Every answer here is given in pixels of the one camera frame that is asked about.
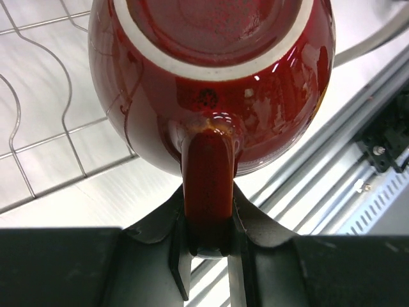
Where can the white cup orange handle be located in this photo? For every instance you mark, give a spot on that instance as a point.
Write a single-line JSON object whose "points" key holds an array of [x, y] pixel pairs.
{"points": [[210, 90]]}

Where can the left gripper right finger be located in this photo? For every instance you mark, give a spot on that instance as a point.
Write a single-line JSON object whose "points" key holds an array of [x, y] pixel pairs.
{"points": [[269, 265]]}

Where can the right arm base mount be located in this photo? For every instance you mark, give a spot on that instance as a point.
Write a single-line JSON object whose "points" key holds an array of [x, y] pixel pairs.
{"points": [[385, 137]]}

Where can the white slotted cable duct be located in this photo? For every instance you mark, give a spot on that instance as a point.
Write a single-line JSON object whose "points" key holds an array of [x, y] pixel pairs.
{"points": [[363, 212]]}

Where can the stainless steel dish rack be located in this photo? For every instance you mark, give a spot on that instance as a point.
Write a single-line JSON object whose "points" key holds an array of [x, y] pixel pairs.
{"points": [[63, 164]]}

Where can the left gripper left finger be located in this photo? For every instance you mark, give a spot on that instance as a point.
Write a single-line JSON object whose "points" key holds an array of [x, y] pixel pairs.
{"points": [[146, 264]]}

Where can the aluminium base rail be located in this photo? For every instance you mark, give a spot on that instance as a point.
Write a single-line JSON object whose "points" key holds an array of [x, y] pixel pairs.
{"points": [[308, 192]]}

